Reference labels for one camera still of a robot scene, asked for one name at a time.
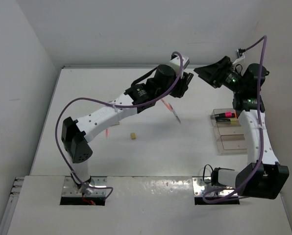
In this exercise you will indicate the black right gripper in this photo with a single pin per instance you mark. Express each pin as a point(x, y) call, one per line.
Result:
point(212, 75)

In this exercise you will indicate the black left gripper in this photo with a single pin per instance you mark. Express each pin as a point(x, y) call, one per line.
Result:
point(181, 86)

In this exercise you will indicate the pink black highlighter marker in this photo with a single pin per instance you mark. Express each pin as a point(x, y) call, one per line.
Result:
point(225, 115)

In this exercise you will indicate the yellow black highlighter marker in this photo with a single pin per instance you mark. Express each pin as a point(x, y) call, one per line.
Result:
point(226, 120)

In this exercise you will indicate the tan eraser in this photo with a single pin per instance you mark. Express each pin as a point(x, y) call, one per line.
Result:
point(133, 136)

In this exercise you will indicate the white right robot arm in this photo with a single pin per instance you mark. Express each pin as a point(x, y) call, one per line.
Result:
point(263, 176)

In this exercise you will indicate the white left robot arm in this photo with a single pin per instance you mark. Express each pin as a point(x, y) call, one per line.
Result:
point(143, 93)

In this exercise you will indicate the orange double-ended pen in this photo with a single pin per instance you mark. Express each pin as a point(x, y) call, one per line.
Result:
point(167, 105)

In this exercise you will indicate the purple double-ended pen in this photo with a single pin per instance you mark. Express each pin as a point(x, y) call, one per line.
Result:
point(177, 117)

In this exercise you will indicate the clear plastic organizer tray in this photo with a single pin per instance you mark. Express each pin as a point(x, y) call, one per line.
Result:
point(228, 135)

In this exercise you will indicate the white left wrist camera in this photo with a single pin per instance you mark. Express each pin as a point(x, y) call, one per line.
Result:
point(176, 62)

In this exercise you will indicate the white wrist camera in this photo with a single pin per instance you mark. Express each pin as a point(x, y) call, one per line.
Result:
point(176, 62)
point(240, 55)

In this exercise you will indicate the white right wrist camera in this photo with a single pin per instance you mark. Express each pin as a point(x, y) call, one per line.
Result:
point(240, 55)

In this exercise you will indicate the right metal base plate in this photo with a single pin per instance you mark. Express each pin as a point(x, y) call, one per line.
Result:
point(201, 187)

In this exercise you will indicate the metal base plate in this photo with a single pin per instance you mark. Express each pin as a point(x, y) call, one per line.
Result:
point(201, 187)
point(70, 188)

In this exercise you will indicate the aluminium frame rail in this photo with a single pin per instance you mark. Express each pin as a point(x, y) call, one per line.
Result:
point(108, 66)

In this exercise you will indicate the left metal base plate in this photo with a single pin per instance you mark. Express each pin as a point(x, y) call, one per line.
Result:
point(70, 188)

